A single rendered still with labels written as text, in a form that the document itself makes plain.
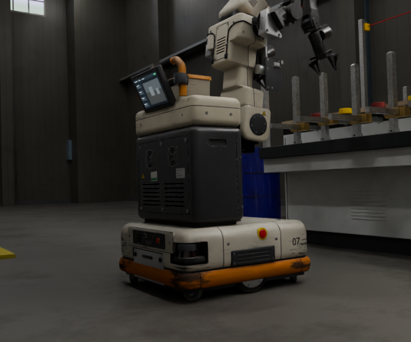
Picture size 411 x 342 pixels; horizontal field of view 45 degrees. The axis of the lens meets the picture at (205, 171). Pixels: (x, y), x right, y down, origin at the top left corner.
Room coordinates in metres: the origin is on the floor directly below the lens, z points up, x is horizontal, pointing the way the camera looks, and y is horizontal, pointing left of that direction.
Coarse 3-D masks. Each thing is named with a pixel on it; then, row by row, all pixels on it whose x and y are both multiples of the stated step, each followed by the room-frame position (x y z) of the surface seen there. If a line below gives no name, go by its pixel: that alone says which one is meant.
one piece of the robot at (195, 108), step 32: (192, 96) 1.97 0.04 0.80; (160, 128) 2.18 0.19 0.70; (192, 128) 1.97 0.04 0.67; (224, 128) 2.04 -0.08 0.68; (160, 160) 2.18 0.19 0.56; (192, 160) 1.96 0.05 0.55; (224, 160) 2.03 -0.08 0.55; (160, 192) 2.19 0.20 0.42; (192, 192) 1.97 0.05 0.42; (224, 192) 2.03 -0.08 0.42; (192, 224) 2.02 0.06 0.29; (224, 224) 2.06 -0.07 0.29
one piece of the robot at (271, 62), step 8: (264, 48) 2.37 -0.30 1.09; (264, 56) 2.38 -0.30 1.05; (256, 64) 2.35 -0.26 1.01; (264, 64) 2.42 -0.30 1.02; (272, 64) 2.36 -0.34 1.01; (280, 64) 2.39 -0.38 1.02; (256, 72) 2.35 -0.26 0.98; (264, 72) 2.35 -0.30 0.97; (272, 72) 2.36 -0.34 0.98; (280, 72) 2.39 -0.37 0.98; (272, 80) 2.36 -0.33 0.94; (280, 80) 2.39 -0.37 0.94; (272, 88) 2.36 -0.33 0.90
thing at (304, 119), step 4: (300, 116) 2.95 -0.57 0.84; (304, 116) 2.96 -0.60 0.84; (296, 120) 2.97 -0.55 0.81; (300, 120) 2.95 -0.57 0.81; (304, 120) 2.96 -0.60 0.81; (308, 120) 2.98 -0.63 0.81; (312, 120) 3.00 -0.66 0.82; (316, 120) 3.02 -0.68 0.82; (320, 120) 3.03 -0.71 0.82; (324, 120) 3.05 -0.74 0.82; (328, 120) 3.07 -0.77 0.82; (340, 120) 3.13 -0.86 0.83
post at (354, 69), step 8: (352, 64) 2.92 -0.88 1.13; (352, 72) 2.92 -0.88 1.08; (352, 80) 2.92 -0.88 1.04; (352, 88) 2.92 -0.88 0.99; (352, 96) 2.92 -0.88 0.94; (352, 104) 2.93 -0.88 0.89; (360, 104) 2.92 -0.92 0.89; (352, 112) 2.93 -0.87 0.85; (360, 112) 2.92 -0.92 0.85; (360, 128) 2.91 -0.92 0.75
